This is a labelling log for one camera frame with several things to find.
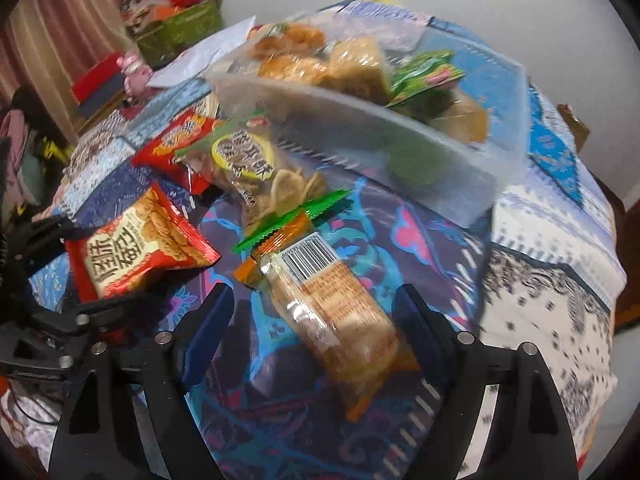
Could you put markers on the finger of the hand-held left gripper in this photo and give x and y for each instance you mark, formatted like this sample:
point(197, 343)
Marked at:
point(100, 312)
point(55, 230)

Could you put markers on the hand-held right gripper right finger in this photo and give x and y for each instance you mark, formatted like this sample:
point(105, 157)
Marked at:
point(422, 332)

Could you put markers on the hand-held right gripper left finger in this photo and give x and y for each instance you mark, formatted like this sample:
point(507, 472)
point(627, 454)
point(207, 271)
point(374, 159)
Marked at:
point(207, 332)

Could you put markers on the red brown snack packet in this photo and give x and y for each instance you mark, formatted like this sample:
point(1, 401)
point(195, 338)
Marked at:
point(135, 251)

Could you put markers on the long cake packet orange edge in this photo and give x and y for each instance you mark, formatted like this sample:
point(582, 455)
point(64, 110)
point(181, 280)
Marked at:
point(330, 312)

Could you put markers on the clear plastic container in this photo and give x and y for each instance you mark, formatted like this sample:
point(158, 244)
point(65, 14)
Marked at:
point(400, 160)

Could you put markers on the green printed snack packet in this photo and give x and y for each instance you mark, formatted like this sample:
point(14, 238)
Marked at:
point(430, 74)

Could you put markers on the clear wafer biscuit packet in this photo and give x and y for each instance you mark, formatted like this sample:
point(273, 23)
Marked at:
point(356, 66)

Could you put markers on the red chips packet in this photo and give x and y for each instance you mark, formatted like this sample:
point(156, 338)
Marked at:
point(175, 146)

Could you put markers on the red box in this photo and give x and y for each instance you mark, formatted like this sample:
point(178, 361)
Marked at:
point(97, 75)

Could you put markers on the round biscuit packet green edge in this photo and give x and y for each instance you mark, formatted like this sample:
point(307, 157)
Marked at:
point(245, 162)

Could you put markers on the pink figurine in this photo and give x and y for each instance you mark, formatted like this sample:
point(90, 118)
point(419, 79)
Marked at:
point(134, 72)

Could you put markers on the striped brown curtain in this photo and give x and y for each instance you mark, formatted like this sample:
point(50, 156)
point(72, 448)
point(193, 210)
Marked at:
point(65, 15)

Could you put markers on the white pillow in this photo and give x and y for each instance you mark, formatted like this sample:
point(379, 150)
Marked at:
point(200, 57)

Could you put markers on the green storage box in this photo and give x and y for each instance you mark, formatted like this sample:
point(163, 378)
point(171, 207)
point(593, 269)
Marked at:
point(182, 35)

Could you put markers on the cardboard box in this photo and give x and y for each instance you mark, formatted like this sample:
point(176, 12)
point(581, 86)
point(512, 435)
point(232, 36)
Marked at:
point(575, 127)

